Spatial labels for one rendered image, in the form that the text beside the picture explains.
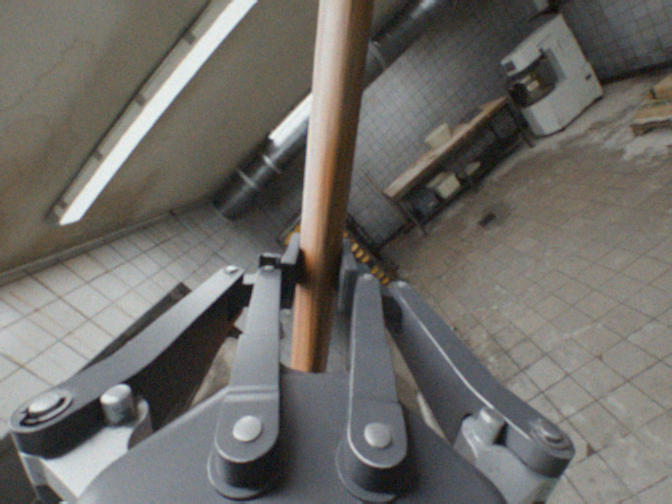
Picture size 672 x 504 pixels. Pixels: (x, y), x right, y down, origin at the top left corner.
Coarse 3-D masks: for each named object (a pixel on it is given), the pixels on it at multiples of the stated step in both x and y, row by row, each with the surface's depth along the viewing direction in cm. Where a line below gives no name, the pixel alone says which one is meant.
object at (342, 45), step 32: (320, 0) 14; (352, 0) 13; (320, 32) 14; (352, 32) 14; (320, 64) 14; (352, 64) 14; (320, 96) 15; (352, 96) 15; (320, 128) 15; (352, 128) 16; (320, 160) 16; (352, 160) 17; (320, 192) 16; (320, 224) 17; (320, 256) 17; (320, 288) 18; (320, 320) 19; (320, 352) 20
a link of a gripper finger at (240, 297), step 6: (282, 258) 18; (246, 276) 15; (252, 276) 15; (246, 282) 14; (252, 282) 14; (240, 288) 14; (246, 288) 14; (252, 288) 14; (234, 294) 14; (240, 294) 14; (246, 294) 14; (228, 300) 14; (234, 300) 14; (240, 300) 14; (246, 300) 14; (228, 306) 14; (234, 306) 14; (240, 306) 14; (246, 306) 14
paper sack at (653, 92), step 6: (666, 78) 231; (660, 84) 232; (666, 84) 227; (654, 90) 237; (660, 90) 232; (666, 90) 228; (648, 96) 246; (654, 96) 241; (660, 96) 236; (666, 96) 232
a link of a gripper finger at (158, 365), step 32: (224, 288) 12; (160, 320) 9; (192, 320) 9; (224, 320) 12; (128, 352) 7; (160, 352) 8; (192, 352) 10; (64, 384) 6; (96, 384) 6; (128, 384) 7; (160, 384) 8; (32, 416) 5; (64, 416) 5; (96, 416) 6; (160, 416) 8; (32, 448) 5
